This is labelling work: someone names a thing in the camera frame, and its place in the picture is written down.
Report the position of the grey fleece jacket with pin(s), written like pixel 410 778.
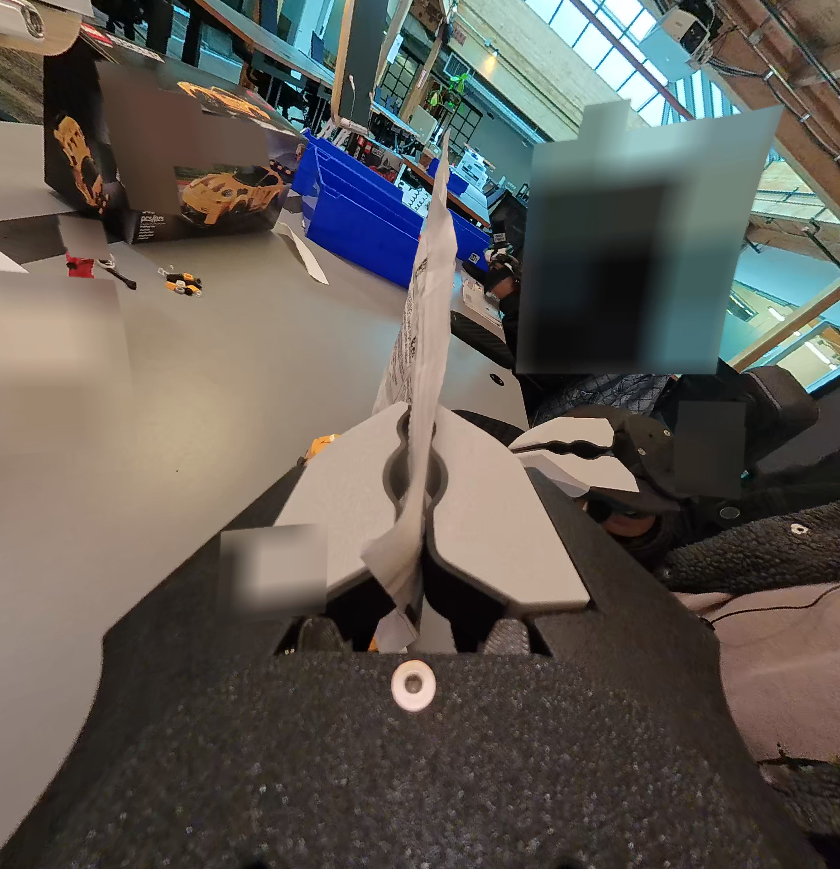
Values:
pixel 814 801

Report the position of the person's right hand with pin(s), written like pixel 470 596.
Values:
pixel 624 523

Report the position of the large blue storage bin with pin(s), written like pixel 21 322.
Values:
pixel 393 238

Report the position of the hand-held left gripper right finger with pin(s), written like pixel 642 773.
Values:
pixel 508 530

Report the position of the pink shirt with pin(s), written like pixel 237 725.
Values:
pixel 800 679

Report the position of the black lego set box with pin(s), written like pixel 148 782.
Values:
pixel 175 150

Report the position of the small black lego piece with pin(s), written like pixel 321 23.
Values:
pixel 118 274

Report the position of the red lego minifigure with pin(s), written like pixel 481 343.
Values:
pixel 79 266

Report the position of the patterned fabric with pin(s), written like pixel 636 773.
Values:
pixel 610 394

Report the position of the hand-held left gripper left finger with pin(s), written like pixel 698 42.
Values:
pixel 352 475

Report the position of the orange lego car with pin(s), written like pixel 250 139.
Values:
pixel 321 446

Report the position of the white printed paper bag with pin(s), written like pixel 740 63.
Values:
pixel 427 299

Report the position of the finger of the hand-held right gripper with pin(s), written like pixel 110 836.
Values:
pixel 576 473
pixel 569 435

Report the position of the pile of empty paper bags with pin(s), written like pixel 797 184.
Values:
pixel 304 251

